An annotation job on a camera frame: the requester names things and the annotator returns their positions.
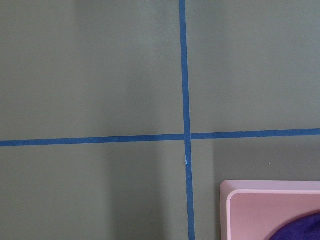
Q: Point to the purple cloth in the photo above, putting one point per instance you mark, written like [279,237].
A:
[304,228]

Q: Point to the pink plastic bin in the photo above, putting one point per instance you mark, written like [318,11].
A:
[256,209]

